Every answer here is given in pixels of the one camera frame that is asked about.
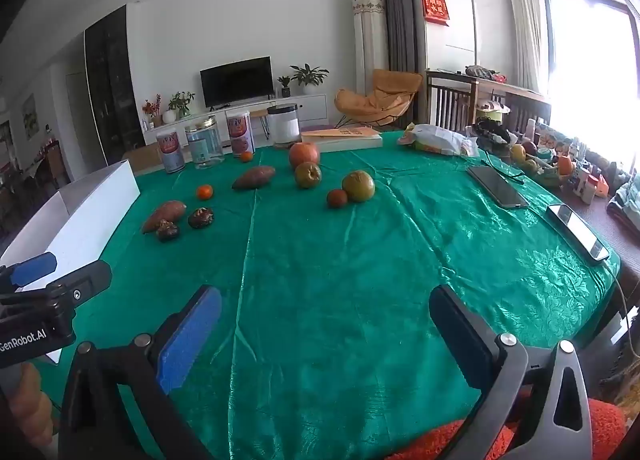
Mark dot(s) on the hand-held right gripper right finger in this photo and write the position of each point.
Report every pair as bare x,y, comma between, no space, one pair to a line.
457,335

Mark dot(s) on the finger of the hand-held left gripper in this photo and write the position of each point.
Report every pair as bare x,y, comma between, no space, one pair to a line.
32,265
90,277

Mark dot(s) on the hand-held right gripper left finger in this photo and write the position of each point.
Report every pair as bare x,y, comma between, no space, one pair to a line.
187,335

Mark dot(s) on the white cardboard box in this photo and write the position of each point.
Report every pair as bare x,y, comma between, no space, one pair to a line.
75,220

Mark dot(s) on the walnut-stuffed date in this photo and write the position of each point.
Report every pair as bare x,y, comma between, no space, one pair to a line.
201,218
167,231

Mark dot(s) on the sweet potato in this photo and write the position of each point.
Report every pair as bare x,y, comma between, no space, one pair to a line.
165,215
254,177

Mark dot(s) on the brownish green apple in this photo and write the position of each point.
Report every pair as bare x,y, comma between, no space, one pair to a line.
307,175
358,186

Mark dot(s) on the small dark red fruit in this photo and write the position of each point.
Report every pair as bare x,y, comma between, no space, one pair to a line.
337,198

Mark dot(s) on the red apple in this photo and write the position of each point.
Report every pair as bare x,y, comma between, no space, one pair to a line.
304,154

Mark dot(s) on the person's left hand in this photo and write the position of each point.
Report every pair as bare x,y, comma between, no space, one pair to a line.
27,405

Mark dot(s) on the green tablecloth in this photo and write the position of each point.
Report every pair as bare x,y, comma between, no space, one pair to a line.
325,290

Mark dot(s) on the small printed tin can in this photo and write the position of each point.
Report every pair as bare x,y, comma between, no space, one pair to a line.
171,155

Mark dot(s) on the black smartphone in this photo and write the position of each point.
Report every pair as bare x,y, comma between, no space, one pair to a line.
577,231
497,187

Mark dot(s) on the black eyeglasses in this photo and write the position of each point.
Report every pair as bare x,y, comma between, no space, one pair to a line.
505,173

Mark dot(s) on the glass jar with gold lid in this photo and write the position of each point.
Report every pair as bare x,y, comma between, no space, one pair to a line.
204,148

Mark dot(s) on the orange fluffy cloth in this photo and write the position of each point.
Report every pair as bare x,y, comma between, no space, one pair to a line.
607,425

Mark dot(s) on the red flowers in vase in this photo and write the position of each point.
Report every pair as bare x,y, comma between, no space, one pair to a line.
151,108

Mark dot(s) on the fruit basket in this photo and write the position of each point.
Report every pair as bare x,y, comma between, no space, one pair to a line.
535,165

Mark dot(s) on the dark glass cabinet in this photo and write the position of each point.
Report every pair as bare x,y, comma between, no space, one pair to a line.
107,85

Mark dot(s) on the plant in white vase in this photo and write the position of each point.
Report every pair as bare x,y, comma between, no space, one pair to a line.
180,103

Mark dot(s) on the white printed snack bag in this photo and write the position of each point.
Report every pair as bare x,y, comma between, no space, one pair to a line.
440,139

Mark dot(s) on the large printed tin can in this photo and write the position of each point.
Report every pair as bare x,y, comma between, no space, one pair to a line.
240,135

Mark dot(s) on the thick paperback book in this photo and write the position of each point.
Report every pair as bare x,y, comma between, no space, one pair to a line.
345,140

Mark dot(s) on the clear canister with black lid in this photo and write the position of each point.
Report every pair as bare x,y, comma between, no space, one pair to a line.
283,123

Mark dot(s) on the wooden stool with hairpin legs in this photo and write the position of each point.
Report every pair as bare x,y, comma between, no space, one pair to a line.
259,113

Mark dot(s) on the dark wooden rack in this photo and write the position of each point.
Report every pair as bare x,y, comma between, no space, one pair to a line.
450,100

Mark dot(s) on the flat screen television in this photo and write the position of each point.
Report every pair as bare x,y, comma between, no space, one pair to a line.
237,80

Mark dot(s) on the orange lounge chair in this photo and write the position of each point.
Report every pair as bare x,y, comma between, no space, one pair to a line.
385,90

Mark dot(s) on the small potted plant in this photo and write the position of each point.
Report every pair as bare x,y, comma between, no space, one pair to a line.
285,88

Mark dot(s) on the large leafy potted plant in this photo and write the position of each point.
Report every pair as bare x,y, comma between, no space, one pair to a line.
310,78

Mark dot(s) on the covered standing air conditioner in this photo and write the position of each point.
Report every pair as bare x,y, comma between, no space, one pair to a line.
370,40

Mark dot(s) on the white curtain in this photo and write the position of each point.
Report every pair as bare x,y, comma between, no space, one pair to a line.
525,25

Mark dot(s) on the grey curtain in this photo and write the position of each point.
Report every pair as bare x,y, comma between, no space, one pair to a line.
395,5

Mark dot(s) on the framed wall picture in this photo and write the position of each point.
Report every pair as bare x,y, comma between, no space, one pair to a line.
30,115

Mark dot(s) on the red wall hanging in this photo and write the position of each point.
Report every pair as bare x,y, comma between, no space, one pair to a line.
435,8

